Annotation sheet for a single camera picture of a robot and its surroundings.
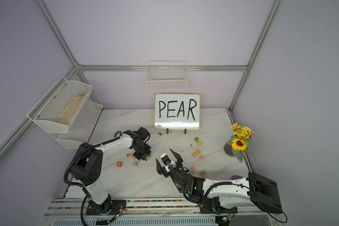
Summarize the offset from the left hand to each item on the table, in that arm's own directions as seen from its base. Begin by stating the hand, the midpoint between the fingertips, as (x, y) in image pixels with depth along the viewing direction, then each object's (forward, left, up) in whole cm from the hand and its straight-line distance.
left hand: (150, 157), depth 89 cm
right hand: (-7, -9, +16) cm, 20 cm away
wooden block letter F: (+2, -34, -3) cm, 35 cm away
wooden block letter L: (+3, +15, -3) cm, 15 cm away
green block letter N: (+15, -32, -2) cm, 35 cm away
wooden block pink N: (-1, +10, +2) cm, 10 cm away
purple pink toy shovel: (-11, -54, -4) cm, 55 cm away
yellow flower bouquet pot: (-1, -50, +19) cm, 53 cm away
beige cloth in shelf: (+11, +44, +27) cm, 53 cm away
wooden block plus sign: (+12, -34, -3) cm, 36 cm away
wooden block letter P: (0, +1, 0) cm, 1 cm away
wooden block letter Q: (-3, +9, -2) cm, 10 cm away
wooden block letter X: (-9, -33, -3) cm, 35 cm away
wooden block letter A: (+4, -29, -2) cm, 30 cm away
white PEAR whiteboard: (+34, -18, +8) cm, 39 cm away
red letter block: (-3, +19, -2) cm, 20 cm away
